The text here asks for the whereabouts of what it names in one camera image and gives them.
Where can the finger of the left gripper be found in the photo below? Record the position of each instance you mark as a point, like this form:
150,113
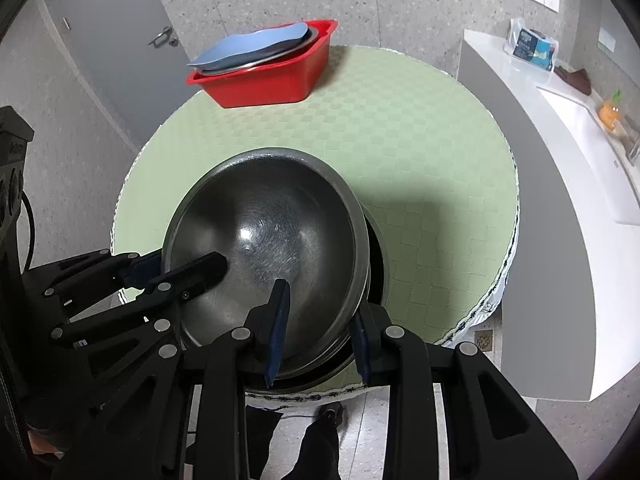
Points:
68,287
144,320

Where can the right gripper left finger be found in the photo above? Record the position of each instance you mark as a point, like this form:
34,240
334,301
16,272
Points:
246,357

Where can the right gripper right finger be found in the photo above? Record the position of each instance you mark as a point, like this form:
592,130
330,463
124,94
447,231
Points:
491,431

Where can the large steel bowl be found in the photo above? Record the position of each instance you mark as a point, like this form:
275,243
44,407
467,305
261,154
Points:
275,213

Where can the left hand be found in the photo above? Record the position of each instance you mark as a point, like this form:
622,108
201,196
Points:
42,443

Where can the white lace tablecloth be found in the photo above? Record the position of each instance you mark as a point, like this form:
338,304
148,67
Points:
450,231

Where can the white sink counter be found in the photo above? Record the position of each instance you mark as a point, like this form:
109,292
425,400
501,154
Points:
571,306

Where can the grey door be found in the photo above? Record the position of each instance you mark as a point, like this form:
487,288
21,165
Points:
109,42

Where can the red plastic basin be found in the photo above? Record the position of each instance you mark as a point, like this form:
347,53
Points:
287,79

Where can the green checkered table mat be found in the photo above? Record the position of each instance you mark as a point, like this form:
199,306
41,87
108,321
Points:
422,154

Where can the blue square plate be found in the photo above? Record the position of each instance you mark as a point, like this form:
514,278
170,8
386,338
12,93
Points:
276,38

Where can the steel faucet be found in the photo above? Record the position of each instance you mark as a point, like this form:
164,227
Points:
633,145

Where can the orange soap bottle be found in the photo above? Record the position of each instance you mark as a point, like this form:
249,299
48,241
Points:
609,111

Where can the brown cloth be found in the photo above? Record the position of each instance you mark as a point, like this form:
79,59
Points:
577,79

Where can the tissue pack blue white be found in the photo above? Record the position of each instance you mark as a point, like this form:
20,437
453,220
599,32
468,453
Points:
531,46

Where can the door handle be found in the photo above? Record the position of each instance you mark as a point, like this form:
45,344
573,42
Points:
166,36

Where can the wall mirror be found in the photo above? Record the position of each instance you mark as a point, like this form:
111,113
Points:
605,48

